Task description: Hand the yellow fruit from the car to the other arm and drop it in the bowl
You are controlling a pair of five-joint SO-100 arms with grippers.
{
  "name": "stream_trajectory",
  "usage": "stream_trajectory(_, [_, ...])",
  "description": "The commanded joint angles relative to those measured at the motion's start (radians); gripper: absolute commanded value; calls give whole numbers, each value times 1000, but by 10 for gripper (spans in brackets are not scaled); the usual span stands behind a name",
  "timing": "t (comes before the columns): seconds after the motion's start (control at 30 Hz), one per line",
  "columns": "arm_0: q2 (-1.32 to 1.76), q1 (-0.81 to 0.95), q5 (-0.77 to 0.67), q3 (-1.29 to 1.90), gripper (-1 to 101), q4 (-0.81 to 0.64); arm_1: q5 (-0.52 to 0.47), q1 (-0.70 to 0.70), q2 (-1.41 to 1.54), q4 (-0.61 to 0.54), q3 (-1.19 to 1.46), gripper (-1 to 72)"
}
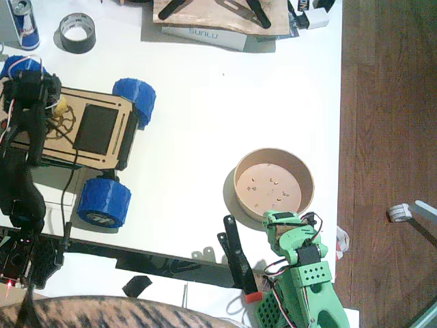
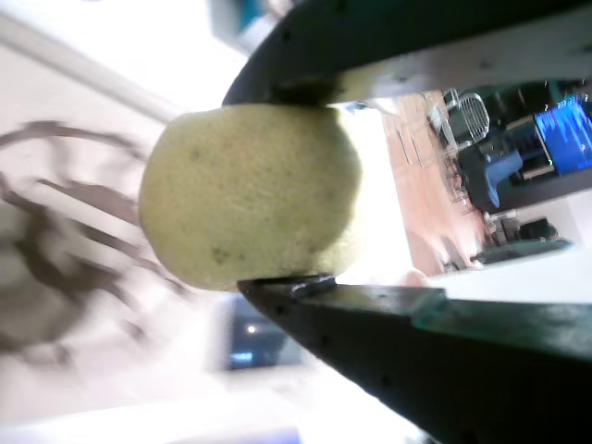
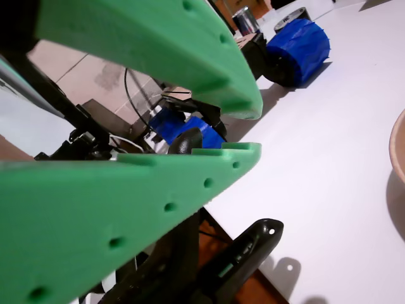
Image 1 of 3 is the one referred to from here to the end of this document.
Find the round cardboard bowl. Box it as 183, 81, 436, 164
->
233, 147, 315, 226

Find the black tape roll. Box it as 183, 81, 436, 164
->
58, 12, 97, 55

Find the black clamp with red tip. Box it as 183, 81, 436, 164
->
216, 215, 263, 304

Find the black camera cable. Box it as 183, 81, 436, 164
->
61, 150, 80, 240

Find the wooden microrover chassis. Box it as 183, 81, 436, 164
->
0, 80, 140, 172

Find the red white plastic bag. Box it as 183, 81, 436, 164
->
336, 225, 350, 263

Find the brown striped fabric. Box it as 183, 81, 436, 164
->
0, 295, 246, 328

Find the small yellow potato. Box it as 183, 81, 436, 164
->
54, 97, 72, 120

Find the brown wooden board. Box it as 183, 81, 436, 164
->
152, 0, 292, 37

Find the black labelled package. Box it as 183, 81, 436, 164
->
288, 0, 310, 38

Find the black flat plastic piece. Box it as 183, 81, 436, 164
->
122, 275, 153, 299

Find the red bull drink can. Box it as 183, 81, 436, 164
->
8, 0, 41, 51

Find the white furniture bar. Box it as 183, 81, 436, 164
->
414, 200, 437, 221

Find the black flat strip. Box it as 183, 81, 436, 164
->
158, 0, 192, 20
245, 0, 272, 30

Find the small white box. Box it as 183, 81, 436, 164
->
305, 8, 331, 31

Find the white sunlu box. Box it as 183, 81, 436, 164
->
160, 24, 249, 53

